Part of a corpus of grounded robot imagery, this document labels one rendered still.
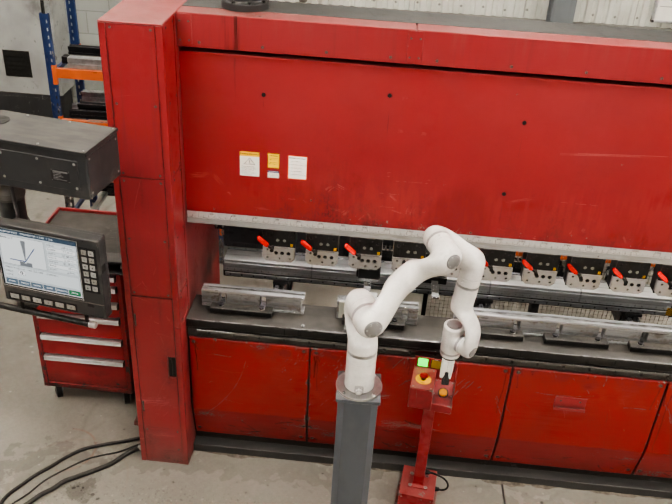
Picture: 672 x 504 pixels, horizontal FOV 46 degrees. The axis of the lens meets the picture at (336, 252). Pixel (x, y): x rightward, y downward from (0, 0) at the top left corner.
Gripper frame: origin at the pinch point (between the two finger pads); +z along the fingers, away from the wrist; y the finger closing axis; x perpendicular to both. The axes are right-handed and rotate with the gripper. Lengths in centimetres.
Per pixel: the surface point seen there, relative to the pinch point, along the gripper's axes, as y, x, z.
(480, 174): -54, 1, -71
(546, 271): -54, 37, -26
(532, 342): -47, 38, 11
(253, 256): -67, -106, 2
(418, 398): -9.4, -10.5, 23.4
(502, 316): -51, 22, 2
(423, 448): -12, -5, 59
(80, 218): -77, -207, 3
